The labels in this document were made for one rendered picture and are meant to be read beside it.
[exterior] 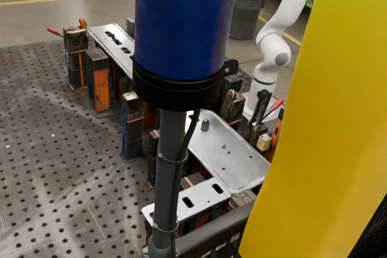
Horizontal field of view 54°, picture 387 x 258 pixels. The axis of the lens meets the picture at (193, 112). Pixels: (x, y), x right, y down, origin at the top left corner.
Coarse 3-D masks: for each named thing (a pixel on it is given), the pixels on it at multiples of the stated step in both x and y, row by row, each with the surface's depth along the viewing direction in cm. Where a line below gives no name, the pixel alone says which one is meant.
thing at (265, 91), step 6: (264, 90) 140; (258, 96) 138; (264, 96) 139; (270, 96) 139; (258, 102) 143; (264, 102) 140; (258, 108) 144; (264, 108) 142; (258, 114) 145; (252, 120) 147; (258, 120) 144; (252, 126) 149
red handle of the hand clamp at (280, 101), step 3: (279, 99) 148; (282, 99) 148; (276, 102) 148; (279, 102) 147; (282, 102) 148; (273, 105) 148; (276, 105) 147; (279, 105) 148; (270, 108) 148; (273, 108) 147; (276, 108) 148; (267, 111) 148; (270, 111) 147; (264, 114) 147; (267, 114) 147; (264, 117) 147; (252, 123) 147; (255, 123) 146
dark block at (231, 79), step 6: (228, 78) 163; (234, 78) 162; (240, 78) 163; (222, 84) 165; (228, 84) 161; (234, 84) 162; (240, 84) 164; (222, 90) 167; (228, 90) 162; (222, 96) 168; (222, 102) 169
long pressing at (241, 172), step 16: (96, 32) 209; (112, 32) 212; (112, 48) 197; (128, 48) 199; (128, 64) 185; (192, 112) 160; (208, 112) 161; (224, 128) 153; (192, 144) 144; (208, 144) 145; (240, 144) 147; (208, 160) 138; (224, 160) 138; (240, 160) 139; (256, 160) 140; (224, 176) 132; (240, 176) 133; (256, 176) 134
